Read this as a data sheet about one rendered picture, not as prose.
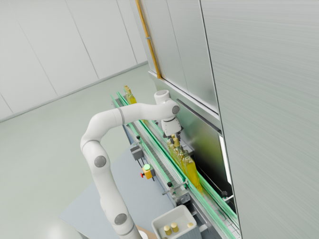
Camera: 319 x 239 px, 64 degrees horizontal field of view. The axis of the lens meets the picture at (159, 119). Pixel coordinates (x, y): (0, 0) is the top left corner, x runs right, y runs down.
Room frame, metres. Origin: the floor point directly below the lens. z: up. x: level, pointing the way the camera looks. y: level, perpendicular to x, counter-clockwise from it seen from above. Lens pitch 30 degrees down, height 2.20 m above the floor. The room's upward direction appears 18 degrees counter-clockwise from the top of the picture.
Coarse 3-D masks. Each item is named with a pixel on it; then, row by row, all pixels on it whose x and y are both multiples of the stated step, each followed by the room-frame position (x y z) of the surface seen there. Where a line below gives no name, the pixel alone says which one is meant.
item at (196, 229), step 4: (196, 208) 1.01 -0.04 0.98; (192, 212) 1.04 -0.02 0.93; (196, 212) 1.03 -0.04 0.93; (200, 216) 0.97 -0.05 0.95; (200, 220) 0.99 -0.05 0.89; (204, 220) 0.92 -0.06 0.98; (204, 224) 0.93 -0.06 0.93; (196, 228) 0.88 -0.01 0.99; (200, 228) 0.92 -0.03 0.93; (204, 228) 0.91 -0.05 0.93; (188, 232) 0.87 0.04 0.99; (192, 232) 0.88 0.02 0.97; (196, 232) 0.88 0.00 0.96; (208, 232) 0.91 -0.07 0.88; (180, 236) 0.86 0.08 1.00; (184, 236) 0.86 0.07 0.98; (188, 236) 0.87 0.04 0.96; (192, 236) 0.87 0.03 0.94; (196, 236) 0.88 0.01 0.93; (200, 236) 0.88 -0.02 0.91
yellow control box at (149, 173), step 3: (150, 165) 1.50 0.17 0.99; (150, 168) 1.47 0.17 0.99; (144, 171) 1.46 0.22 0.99; (147, 171) 1.45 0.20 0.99; (150, 171) 1.45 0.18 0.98; (153, 171) 1.45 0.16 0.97; (144, 174) 1.46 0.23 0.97; (147, 174) 1.44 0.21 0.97; (150, 174) 1.45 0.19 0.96; (153, 174) 1.45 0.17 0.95; (147, 177) 1.44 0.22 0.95; (150, 177) 1.44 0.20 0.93
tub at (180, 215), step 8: (176, 208) 1.03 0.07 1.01; (184, 208) 1.02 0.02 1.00; (160, 216) 1.01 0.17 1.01; (168, 216) 1.01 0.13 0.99; (176, 216) 1.02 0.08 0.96; (184, 216) 1.02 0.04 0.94; (192, 216) 0.94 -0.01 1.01; (152, 224) 0.97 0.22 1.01; (160, 224) 1.00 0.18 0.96; (168, 224) 1.00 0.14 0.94; (184, 224) 0.96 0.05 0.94; (160, 232) 0.96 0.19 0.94; (176, 232) 0.93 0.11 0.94; (184, 232) 0.86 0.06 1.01
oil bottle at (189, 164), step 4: (184, 160) 1.12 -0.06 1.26; (188, 160) 1.11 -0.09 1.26; (192, 160) 1.11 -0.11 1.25; (184, 164) 1.12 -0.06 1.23; (188, 164) 1.10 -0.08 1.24; (192, 164) 1.11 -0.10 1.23; (184, 168) 1.14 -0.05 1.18; (188, 168) 1.10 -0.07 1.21; (192, 168) 1.11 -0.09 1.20; (188, 172) 1.10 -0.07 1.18; (192, 172) 1.10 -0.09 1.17; (196, 172) 1.11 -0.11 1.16; (188, 176) 1.11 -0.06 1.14; (192, 176) 1.10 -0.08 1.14; (196, 176) 1.11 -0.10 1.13; (192, 180) 1.10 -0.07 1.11; (196, 180) 1.11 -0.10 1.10; (196, 184) 1.11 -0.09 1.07
